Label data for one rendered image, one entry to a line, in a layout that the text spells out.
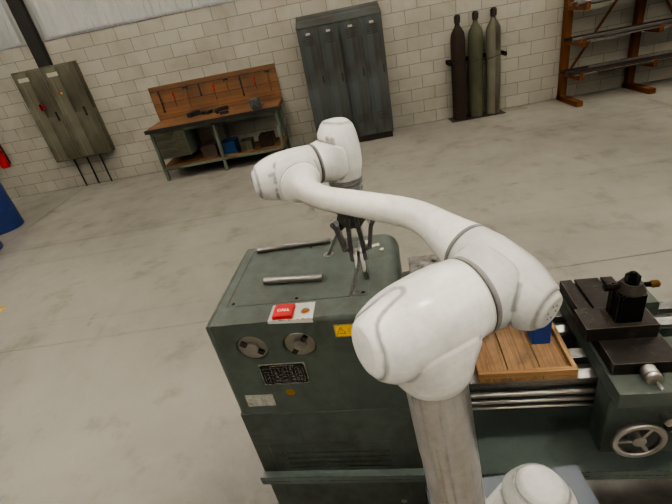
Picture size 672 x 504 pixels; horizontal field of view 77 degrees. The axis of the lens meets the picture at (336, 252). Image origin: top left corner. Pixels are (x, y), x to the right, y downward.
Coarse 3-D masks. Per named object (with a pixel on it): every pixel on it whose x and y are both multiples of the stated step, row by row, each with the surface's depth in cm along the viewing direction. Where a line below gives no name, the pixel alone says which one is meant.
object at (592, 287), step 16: (560, 288) 159; (576, 288) 153; (592, 288) 152; (576, 304) 146; (592, 304) 145; (608, 352) 126; (624, 352) 125; (640, 352) 124; (656, 352) 123; (608, 368) 126; (624, 368) 122
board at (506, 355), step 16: (496, 336) 152; (512, 336) 150; (528, 336) 149; (560, 336) 143; (480, 352) 146; (496, 352) 145; (512, 352) 144; (528, 352) 142; (544, 352) 141; (560, 352) 140; (480, 368) 138; (496, 368) 139; (512, 368) 138; (528, 368) 137; (544, 368) 133; (560, 368) 132; (576, 368) 131
